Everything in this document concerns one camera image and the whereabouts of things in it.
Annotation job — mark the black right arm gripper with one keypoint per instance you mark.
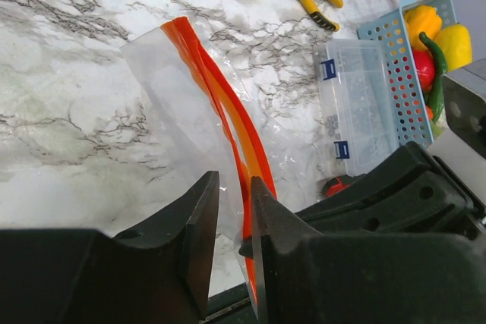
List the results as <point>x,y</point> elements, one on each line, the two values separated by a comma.
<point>305,276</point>

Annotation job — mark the red apple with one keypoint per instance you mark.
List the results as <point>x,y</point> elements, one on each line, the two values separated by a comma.
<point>425,68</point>

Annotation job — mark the green chili pepper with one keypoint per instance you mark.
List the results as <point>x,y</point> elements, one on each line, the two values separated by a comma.
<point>435,100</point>

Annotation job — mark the red black utility knife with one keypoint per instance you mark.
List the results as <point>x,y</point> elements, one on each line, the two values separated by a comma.
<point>338,183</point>

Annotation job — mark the light blue plastic basket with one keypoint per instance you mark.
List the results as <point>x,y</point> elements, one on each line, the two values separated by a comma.
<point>407,100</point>

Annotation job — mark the orange yellow bell pepper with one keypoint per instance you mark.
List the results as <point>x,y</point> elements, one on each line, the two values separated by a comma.
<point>423,18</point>

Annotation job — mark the yellow lemon squash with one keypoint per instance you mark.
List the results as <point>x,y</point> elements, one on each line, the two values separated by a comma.
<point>455,43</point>

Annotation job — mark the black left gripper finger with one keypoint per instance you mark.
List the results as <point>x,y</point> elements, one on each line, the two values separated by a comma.
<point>157,271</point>

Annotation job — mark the clear plastic screw box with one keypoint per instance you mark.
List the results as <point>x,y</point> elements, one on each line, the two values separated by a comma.
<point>359,130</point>

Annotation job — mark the clear zip bag orange zipper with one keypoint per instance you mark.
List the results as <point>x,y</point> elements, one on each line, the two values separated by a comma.
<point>206,120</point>

